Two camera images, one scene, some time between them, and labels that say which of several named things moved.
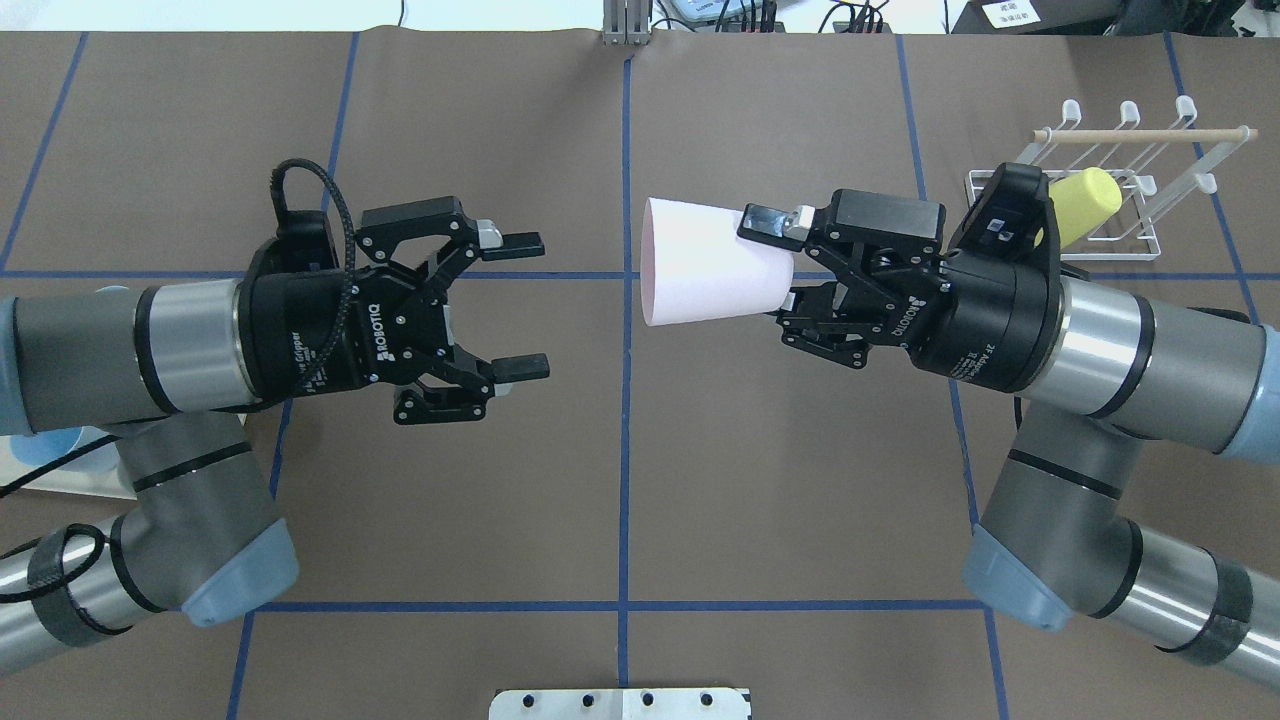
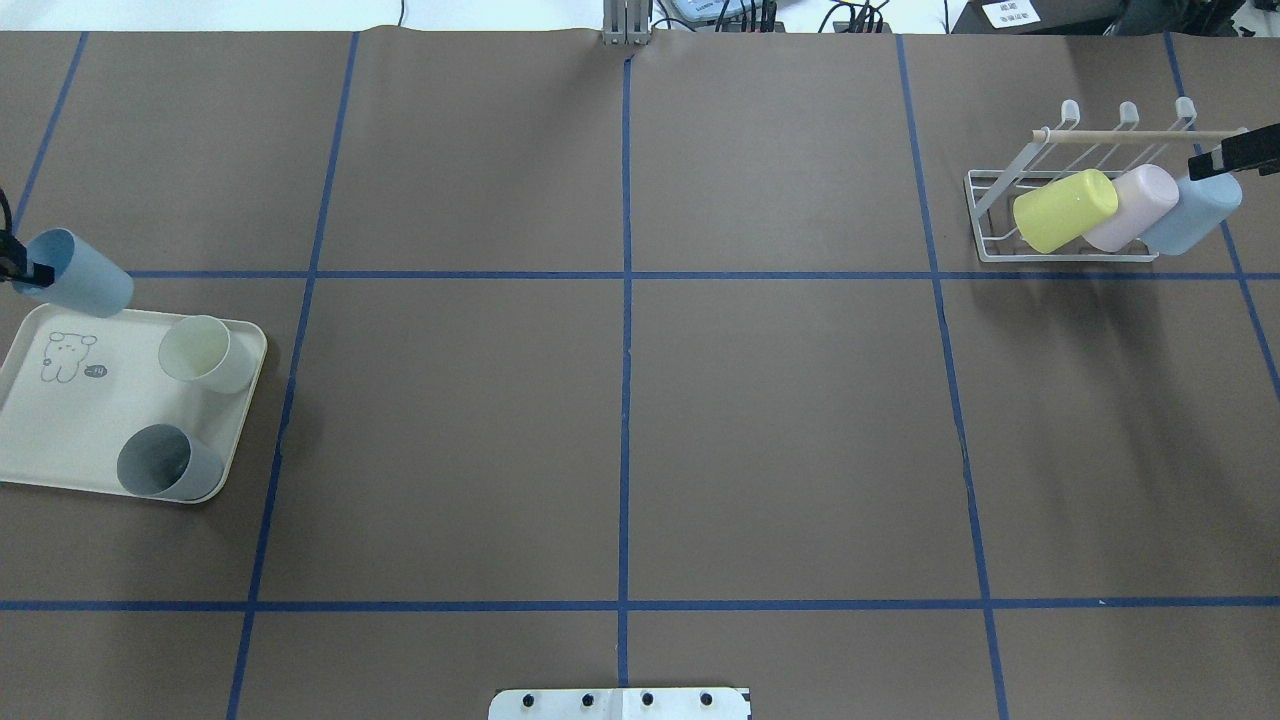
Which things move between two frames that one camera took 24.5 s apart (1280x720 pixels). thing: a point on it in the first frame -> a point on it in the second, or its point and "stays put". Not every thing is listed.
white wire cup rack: x=1155 y=168 stays put
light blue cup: x=45 y=446 -> x=84 y=278
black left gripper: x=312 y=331 -> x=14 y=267
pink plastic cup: x=695 y=267 -> x=1145 y=196
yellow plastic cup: x=1083 y=200 stays put
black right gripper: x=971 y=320 -> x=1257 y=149
